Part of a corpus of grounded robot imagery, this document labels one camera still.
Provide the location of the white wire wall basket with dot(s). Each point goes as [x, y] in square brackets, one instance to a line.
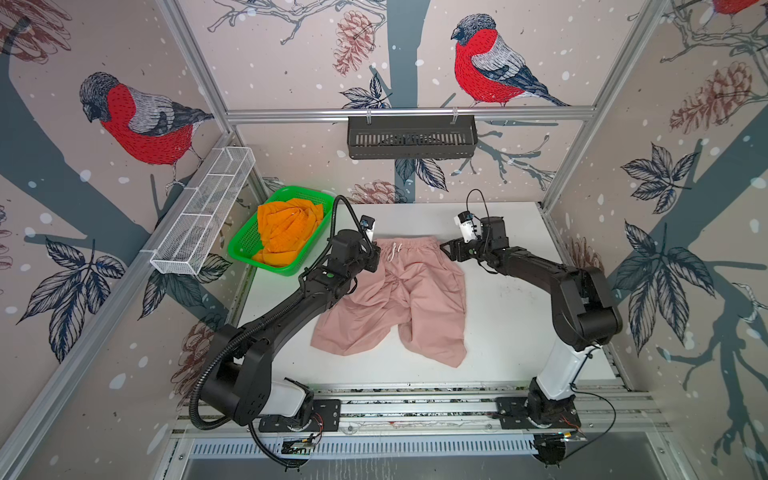
[192, 236]

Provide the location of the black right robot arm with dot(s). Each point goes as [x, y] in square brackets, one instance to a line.
[584, 317]

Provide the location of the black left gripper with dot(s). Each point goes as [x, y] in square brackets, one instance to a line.
[373, 256]

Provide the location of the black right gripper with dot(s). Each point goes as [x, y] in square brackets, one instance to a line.
[458, 246]

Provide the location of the pink shorts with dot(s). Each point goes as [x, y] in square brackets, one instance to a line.
[417, 289]

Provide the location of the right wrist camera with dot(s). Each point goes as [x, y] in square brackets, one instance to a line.
[466, 222]

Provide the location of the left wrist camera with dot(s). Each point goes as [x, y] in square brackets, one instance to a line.
[368, 224]

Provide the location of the orange shorts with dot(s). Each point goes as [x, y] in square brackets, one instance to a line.
[285, 227]

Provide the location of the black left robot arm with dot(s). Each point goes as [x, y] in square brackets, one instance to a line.
[236, 381]

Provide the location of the aluminium corner frame post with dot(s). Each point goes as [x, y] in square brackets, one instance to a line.
[643, 26]

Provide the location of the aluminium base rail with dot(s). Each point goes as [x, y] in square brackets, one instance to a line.
[487, 409]

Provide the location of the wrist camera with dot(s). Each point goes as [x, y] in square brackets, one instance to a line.
[466, 222]
[368, 224]

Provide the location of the aluminium horizontal frame bar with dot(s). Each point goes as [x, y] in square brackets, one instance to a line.
[554, 113]

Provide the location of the black hanging wall basket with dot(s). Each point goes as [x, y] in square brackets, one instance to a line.
[411, 137]

